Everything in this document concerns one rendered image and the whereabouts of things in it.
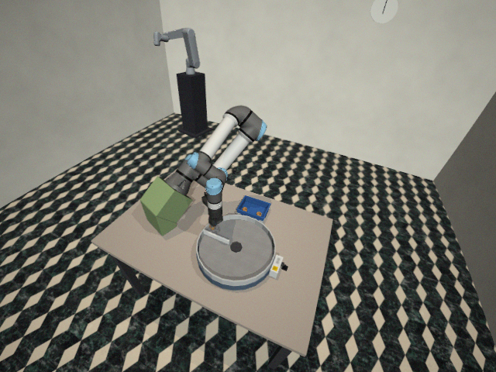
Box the blue plastic crate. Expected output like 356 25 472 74
236 195 271 223

